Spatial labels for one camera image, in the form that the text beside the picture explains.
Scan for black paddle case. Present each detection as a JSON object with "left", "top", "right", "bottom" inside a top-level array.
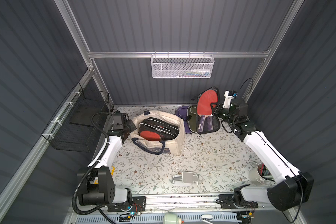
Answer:
[{"left": 197, "top": 86, "right": 220, "bottom": 135}]

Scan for black paddle cases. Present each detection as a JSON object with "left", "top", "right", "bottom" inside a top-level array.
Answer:
[{"left": 139, "top": 117, "right": 179, "bottom": 141}]

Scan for red ping pong paddle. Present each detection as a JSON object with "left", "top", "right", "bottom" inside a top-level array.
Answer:
[{"left": 197, "top": 87, "right": 218, "bottom": 133}]

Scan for beige canvas tote bag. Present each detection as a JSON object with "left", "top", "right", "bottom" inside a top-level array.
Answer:
[{"left": 130, "top": 110, "right": 185, "bottom": 156}]

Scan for purple paddle case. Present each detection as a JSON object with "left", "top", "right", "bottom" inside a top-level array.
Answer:
[{"left": 175, "top": 105, "right": 193, "bottom": 134}]

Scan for olive green paddle case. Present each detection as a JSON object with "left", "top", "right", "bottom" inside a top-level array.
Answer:
[{"left": 187, "top": 105, "right": 197, "bottom": 133}]

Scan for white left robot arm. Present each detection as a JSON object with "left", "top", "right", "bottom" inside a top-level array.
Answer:
[{"left": 72, "top": 111, "right": 136, "bottom": 206}]

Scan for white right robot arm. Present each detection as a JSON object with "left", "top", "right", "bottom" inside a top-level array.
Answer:
[{"left": 211, "top": 98, "right": 314, "bottom": 211}]

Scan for floral table mat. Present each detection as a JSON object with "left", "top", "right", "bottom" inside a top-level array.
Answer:
[{"left": 89, "top": 105, "right": 282, "bottom": 195}]

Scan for white pencil cup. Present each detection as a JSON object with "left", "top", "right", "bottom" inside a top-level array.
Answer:
[{"left": 248, "top": 163, "right": 275, "bottom": 185}]

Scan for pale green round canister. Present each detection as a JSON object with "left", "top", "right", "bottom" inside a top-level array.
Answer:
[{"left": 163, "top": 213, "right": 184, "bottom": 224}]

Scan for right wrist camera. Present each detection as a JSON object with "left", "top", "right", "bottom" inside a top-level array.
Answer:
[{"left": 223, "top": 90, "right": 238, "bottom": 109}]

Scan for black corrugated cable conduit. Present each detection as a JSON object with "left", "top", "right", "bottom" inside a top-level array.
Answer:
[{"left": 72, "top": 111, "right": 121, "bottom": 224}]

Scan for black wire wall basket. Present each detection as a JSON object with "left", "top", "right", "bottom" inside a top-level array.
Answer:
[{"left": 42, "top": 85, "right": 110, "bottom": 153}]

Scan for white wire mesh basket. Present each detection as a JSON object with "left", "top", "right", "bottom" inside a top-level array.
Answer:
[{"left": 150, "top": 54, "right": 215, "bottom": 79}]

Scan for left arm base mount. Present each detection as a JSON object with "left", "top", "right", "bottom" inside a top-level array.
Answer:
[{"left": 107, "top": 197, "right": 147, "bottom": 212}]

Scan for grey plastic bracket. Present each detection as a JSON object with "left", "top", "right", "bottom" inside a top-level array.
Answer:
[{"left": 172, "top": 171, "right": 199, "bottom": 185}]

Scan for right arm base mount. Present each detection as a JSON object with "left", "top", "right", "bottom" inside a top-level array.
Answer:
[{"left": 215, "top": 192, "right": 259, "bottom": 210}]

